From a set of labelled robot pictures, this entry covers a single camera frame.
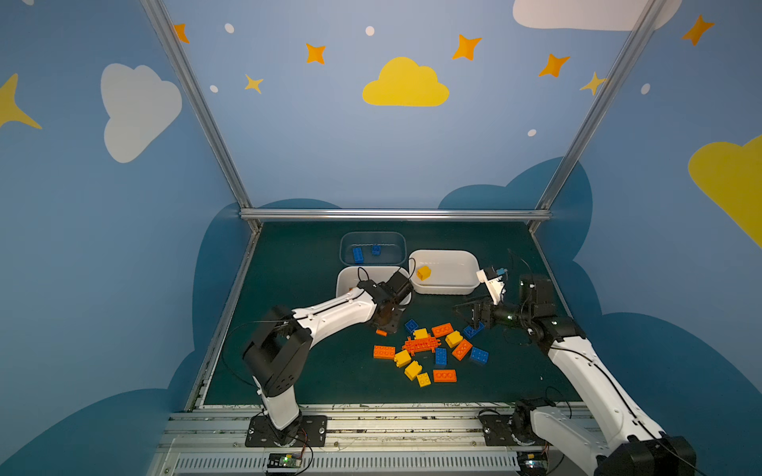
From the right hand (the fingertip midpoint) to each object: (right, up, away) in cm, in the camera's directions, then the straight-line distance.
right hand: (464, 303), depth 77 cm
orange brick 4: (+3, -16, +11) cm, 20 cm away
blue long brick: (-31, +13, +33) cm, 47 cm away
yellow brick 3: (-10, -12, +13) cm, 20 cm away
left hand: (-21, -7, +11) cm, 24 cm away
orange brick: (-22, -10, +7) cm, 25 cm away
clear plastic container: (-17, +15, +36) cm, 43 cm away
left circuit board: (-46, -37, -6) cm, 59 cm away
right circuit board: (+15, -38, -6) cm, 42 cm away
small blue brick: (-24, +14, +34) cm, 44 cm away
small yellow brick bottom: (-10, -23, +5) cm, 25 cm away
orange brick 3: (-3, -11, +16) cm, 19 cm away
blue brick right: (+7, -17, +9) cm, 20 cm away
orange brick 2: (-21, -16, +9) cm, 28 cm away
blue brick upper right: (+6, -11, +14) cm, 19 cm away
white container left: (-34, +5, +24) cm, 42 cm away
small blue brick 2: (-13, -10, +15) cm, 22 cm away
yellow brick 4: (0, -13, +12) cm, 18 cm away
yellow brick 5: (-13, -20, +5) cm, 24 cm away
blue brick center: (-5, -17, +9) cm, 19 cm away
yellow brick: (-7, +6, +27) cm, 29 cm away
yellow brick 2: (-16, -18, +8) cm, 25 cm away
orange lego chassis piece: (-11, -15, +11) cm, 22 cm away
